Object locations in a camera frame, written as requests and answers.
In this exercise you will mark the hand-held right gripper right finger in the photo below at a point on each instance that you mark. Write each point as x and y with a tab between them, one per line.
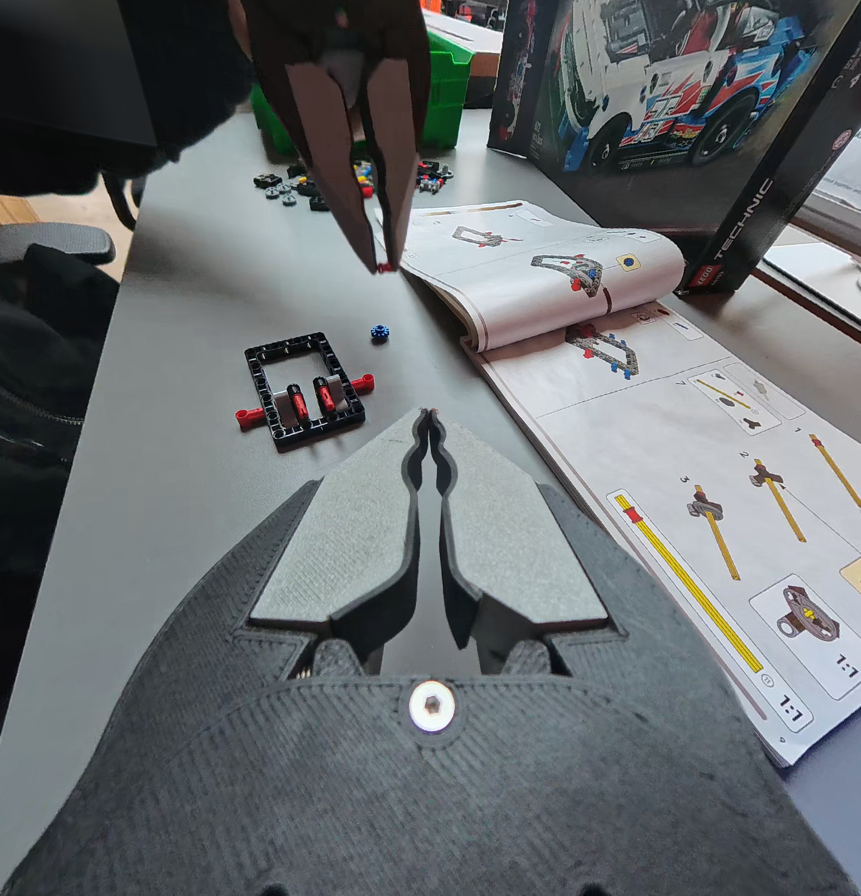
521	553

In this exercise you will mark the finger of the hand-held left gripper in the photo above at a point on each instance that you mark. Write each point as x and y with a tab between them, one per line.
399	140
325	126

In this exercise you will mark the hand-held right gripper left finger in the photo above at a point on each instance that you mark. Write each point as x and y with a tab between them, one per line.
332	553

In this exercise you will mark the red lego axle pin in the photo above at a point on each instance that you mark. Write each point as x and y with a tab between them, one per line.
299	404

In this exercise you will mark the lego instruction booklet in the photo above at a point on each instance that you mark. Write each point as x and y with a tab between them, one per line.
647	434

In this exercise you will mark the blue lego gear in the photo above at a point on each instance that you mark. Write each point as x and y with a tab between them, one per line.
380	333

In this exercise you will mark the black lego frame assembly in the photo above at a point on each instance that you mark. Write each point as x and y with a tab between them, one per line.
262	357

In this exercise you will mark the person's left forearm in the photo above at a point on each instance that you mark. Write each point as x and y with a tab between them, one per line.
199	70

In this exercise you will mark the pile of loose lego pieces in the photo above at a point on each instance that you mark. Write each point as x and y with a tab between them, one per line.
430	178

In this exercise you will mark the lego set box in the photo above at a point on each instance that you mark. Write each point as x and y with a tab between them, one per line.
682	196

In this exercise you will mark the green plastic bin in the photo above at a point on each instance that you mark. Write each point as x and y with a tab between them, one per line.
444	98

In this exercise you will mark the white wood-edged desk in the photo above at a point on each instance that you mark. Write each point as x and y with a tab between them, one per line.
480	45

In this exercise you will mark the black mesh office chair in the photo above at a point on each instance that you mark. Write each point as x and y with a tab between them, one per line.
45	241

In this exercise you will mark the black backpack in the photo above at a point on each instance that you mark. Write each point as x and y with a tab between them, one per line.
31	420

